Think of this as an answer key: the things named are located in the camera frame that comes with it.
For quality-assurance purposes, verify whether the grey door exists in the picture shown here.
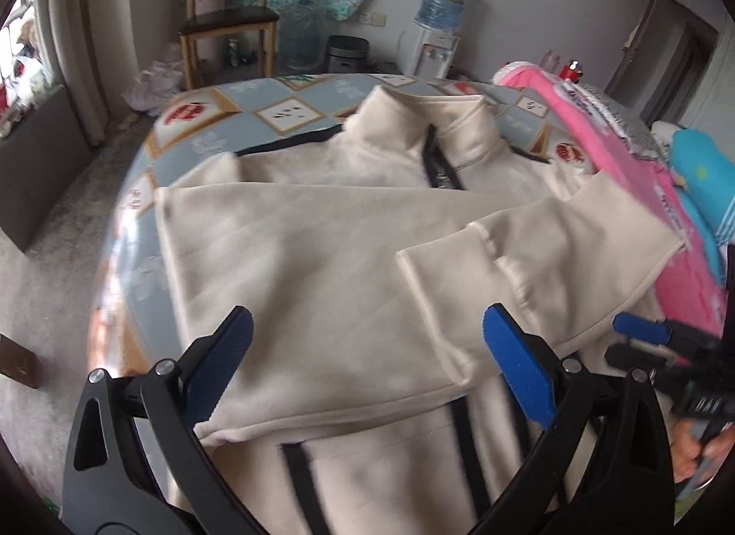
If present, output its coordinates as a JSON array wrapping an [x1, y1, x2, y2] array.
[[605, 0, 720, 129]]

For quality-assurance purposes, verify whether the black trash bin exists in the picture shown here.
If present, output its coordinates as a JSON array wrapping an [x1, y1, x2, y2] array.
[[327, 35, 372, 75]]

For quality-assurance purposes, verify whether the grey lace cloth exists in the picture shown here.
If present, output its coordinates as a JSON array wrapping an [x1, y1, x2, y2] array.
[[574, 84, 670, 159]]

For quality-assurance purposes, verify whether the fruit print tablecloth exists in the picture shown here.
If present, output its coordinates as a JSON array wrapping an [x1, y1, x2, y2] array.
[[92, 72, 598, 375]]

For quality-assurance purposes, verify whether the person's right hand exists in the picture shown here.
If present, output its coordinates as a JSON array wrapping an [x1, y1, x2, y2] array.
[[671, 425, 735, 487]]

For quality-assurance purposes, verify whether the empty clear water jug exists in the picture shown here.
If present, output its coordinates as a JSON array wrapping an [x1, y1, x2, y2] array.
[[284, 0, 329, 74]]

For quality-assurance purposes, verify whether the cream zip jacket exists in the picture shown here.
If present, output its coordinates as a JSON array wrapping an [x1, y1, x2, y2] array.
[[152, 85, 687, 535]]

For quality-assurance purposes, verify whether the brown cardboard box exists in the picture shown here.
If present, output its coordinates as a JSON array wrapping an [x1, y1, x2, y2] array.
[[0, 334, 42, 390]]

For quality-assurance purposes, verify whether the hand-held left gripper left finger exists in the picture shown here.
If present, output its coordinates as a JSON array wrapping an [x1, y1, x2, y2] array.
[[63, 305, 256, 535]]

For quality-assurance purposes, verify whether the white plastic bag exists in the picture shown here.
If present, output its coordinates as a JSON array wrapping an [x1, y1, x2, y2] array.
[[122, 44, 186, 114]]

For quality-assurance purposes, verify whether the dark grey cabinet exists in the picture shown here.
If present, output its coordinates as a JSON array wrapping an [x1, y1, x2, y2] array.
[[0, 84, 96, 252]]

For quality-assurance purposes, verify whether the white water dispenser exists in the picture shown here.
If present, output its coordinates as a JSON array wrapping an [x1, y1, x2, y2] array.
[[410, 29, 462, 80]]

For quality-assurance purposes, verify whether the wooden chair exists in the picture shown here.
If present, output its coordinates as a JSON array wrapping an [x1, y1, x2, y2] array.
[[178, 0, 282, 91]]

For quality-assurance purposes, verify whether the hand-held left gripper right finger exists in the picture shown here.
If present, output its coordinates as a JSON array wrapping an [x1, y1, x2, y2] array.
[[482, 304, 677, 535]]

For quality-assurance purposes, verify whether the pink floral blanket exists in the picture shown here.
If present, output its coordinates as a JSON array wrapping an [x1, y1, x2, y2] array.
[[497, 61, 735, 335]]

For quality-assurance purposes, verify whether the beige curtain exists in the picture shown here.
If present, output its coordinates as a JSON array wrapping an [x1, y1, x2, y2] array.
[[34, 0, 142, 148]]

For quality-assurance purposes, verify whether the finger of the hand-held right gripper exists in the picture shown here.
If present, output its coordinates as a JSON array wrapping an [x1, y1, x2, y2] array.
[[605, 342, 672, 379], [612, 313, 721, 352]]

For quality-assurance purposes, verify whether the light blue plush pillow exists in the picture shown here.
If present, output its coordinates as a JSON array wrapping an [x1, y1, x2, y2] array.
[[651, 121, 735, 289]]

